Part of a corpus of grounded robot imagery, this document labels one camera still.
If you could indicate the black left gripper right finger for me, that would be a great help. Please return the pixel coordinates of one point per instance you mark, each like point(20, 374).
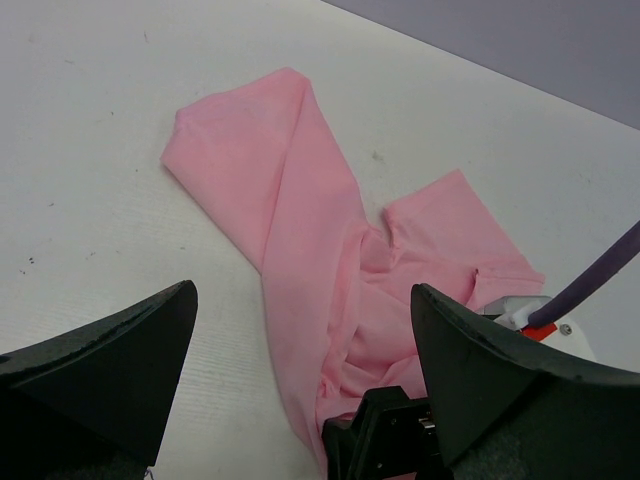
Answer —
point(508, 407)

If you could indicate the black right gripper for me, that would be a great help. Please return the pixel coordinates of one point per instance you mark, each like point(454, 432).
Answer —
point(389, 436)

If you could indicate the pink t shirt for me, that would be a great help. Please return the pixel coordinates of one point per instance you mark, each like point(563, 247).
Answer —
point(264, 165)

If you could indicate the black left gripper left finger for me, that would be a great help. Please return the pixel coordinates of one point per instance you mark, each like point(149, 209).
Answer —
point(94, 402)

